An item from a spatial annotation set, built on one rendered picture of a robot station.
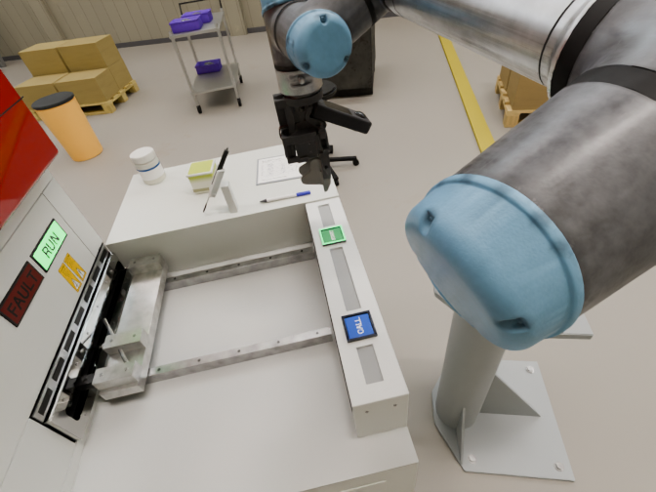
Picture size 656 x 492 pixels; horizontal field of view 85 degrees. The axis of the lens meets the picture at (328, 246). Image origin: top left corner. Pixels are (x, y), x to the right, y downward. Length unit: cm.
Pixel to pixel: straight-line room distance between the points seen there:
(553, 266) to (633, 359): 182
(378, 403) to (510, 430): 109
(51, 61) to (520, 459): 593
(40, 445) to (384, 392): 59
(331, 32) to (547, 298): 39
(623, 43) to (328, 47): 32
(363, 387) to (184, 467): 38
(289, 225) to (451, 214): 82
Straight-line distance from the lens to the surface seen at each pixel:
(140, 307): 100
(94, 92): 538
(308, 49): 50
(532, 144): 23
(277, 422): 79
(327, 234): 86
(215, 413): 83
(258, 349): 83
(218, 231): 102
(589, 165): 22
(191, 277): 104
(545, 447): 169
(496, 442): 165
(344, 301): 73
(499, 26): 37
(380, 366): 65
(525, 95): 339
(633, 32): 29
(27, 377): 84
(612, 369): 196
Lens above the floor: 153
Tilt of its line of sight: 43 degrees down
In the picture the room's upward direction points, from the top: 10 degrees counter-clockwise
